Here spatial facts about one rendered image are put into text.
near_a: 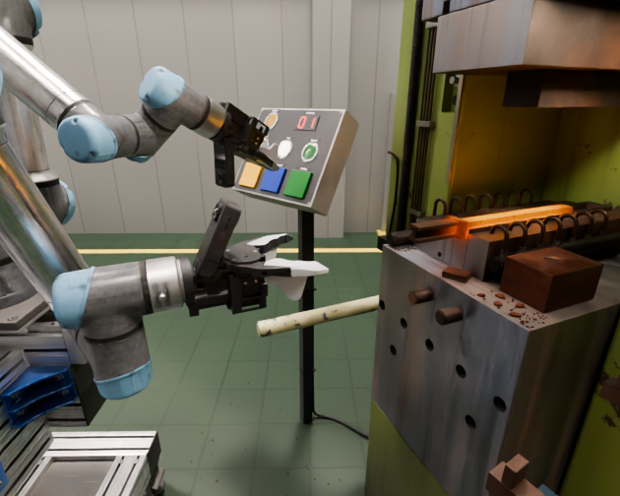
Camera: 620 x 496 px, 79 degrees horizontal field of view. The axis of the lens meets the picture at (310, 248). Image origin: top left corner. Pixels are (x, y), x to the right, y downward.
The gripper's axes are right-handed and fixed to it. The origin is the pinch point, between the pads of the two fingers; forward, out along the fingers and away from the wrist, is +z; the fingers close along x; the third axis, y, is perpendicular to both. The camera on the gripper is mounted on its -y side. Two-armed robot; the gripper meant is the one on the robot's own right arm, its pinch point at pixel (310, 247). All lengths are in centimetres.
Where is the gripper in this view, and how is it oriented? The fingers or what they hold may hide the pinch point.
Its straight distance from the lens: 60.6
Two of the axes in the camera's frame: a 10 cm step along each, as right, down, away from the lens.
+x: 3.9, 3.4, -8.6
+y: 0.0, 9.3, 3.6
